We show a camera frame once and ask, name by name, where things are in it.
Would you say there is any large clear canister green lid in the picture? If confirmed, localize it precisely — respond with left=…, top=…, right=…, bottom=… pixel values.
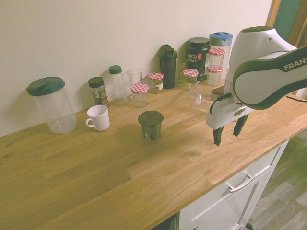
left=26, top=76, right=78, bottom=134

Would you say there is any white drawer with metal handle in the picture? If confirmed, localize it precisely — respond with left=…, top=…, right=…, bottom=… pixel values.
left=179, top=140, right=290, bottom=230

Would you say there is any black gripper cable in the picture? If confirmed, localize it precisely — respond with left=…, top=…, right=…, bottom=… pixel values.
left=209, top=93, right=233, bottom=115

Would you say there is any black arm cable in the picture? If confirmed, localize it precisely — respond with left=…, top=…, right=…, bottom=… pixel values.
left=285, top=94, right=307, bottom=103

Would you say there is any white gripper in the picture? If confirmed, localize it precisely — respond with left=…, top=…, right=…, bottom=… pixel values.
left=205, top=93, right=254, bottom=147

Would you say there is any silver drawer handle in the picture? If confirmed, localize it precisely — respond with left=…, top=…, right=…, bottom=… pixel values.
left=225, top=170, right=255, bottom=194

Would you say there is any dark shaker bottle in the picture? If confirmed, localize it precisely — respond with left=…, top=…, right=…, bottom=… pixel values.
left=159, top=44, right=177, bottom=90

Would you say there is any empty jar red checked lid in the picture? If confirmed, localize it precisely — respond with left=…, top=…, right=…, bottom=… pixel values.
left=130, top=83, right=149, bottom=108

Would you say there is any wooden door frame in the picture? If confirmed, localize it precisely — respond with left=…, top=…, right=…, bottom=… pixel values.
left=267, top=0, right=307, bottom=48

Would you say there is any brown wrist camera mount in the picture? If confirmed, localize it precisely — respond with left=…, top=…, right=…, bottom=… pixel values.
left=210, top=86, right=231, bottom=101

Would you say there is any black Vega Sport tub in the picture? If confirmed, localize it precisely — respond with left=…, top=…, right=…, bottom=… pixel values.
left=186, top=37, right=211, bottom=82

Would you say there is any clear rectangular plastic container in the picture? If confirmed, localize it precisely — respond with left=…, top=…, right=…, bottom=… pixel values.
left=187, top=81, right=214, bottom=113

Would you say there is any white mug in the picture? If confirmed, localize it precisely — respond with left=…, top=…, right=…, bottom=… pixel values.
left=85, top=104, right=110, bottom=132

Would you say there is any clear pitcher blue lid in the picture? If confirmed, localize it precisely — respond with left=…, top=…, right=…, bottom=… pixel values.
left=209, top=32, right=234, bottom=80

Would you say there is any teal door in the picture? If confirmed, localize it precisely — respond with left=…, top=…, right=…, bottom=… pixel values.
left=275, top=0, right=299, bottom=42

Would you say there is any filled jar red checked lid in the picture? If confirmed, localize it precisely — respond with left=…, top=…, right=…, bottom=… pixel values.
left=147, top=72, right=165, bottom=94

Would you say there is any tall drinking glass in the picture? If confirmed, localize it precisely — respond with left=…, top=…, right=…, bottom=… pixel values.
left=127, top=68, right=143, bottom=96

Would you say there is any green cereal cup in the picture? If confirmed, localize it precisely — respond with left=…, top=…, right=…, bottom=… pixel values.
left=138, top=110, right=165, bottom=140

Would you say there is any short clear glass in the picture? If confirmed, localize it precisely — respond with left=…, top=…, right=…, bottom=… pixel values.
left=174, top=62, right=187, bottom=86

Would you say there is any clear bottle green cap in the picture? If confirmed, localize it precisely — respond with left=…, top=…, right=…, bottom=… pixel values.
left=108, top=65, right=128, bottom=106

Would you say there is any spice jar dark lid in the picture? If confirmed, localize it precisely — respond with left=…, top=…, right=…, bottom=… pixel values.
left=88, top=76, right=110, bottom=108

